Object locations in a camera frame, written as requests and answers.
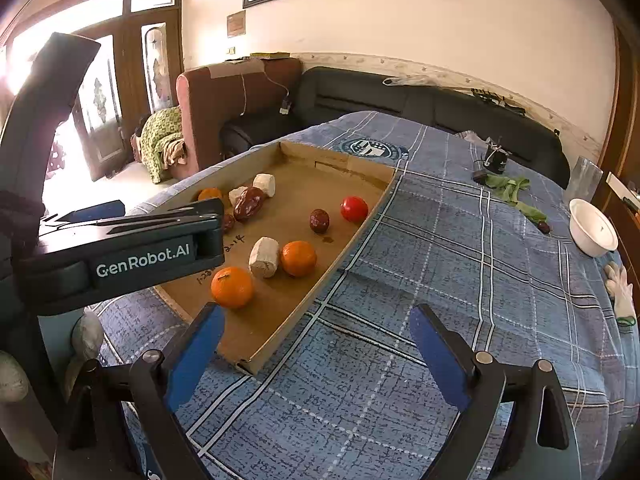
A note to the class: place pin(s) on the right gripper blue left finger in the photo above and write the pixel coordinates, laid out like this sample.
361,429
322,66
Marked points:
120,421

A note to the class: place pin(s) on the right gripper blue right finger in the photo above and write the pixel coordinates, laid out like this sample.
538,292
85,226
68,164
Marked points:
539,442

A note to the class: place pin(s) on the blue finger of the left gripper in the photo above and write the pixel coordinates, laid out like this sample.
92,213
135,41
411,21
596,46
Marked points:
111,209

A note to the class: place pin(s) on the large orange mandarin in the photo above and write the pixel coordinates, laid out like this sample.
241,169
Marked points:
232,287

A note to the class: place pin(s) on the small beige cake piece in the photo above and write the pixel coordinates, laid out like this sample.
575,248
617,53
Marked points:
264,258

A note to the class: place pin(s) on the small red jujube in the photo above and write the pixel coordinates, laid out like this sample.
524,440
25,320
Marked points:
228,223

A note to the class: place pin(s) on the round beige cake piece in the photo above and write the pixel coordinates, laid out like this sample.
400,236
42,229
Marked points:
235,194

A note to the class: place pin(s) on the dark red jujube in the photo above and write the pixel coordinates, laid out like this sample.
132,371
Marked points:
248,203

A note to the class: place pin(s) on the small orange mandarin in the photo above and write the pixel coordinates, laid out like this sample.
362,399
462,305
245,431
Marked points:
298,258

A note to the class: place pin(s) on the white square cake piece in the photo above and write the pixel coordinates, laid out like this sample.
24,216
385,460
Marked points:
266,183

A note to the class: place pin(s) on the round red jujube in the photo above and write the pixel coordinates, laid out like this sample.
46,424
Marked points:
319,221

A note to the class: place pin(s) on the red cherry tomato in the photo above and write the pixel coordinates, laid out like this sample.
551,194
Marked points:
354,209

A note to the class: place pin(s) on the green patterned cloth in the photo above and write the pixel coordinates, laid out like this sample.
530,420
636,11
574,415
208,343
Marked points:
160,142

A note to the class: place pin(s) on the blue plaid tablecloth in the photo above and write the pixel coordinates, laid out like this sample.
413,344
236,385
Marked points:
346,396

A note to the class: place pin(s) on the brown armchair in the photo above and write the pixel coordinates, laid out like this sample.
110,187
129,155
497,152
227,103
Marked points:
212,95

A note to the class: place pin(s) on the dark jujube near leaves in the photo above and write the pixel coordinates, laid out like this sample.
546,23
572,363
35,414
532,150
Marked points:
543,227

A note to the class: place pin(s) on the cardboard box tray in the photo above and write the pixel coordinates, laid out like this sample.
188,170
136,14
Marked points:
307,178

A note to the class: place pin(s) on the green leafy vegetable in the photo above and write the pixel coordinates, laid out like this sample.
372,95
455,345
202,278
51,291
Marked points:
507,188

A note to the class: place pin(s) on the white bowl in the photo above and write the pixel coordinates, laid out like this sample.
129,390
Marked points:
591,231

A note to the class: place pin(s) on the black device on table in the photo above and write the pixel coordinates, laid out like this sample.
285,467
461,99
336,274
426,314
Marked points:
496,157

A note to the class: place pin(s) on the clear glass cup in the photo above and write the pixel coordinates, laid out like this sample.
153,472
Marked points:
584,180

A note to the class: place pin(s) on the black sofa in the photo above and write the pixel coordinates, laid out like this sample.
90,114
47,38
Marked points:
324,94

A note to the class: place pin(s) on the wooden sideboard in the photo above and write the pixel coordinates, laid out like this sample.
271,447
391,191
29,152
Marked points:
617,196

